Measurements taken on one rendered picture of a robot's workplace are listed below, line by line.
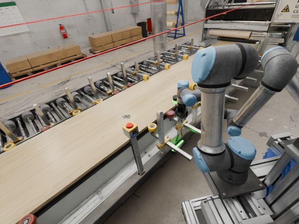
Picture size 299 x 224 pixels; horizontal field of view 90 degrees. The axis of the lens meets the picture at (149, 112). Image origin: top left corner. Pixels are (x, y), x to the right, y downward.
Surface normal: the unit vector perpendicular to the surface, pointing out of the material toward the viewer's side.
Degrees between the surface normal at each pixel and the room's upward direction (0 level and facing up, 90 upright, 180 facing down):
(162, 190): 0
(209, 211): 0
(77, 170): 0
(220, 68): 75
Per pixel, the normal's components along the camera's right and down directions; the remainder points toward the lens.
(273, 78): -0.78, 0.11
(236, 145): 0.04, -0.79
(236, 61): 0.07, 0.29
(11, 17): 0.64, 0.42
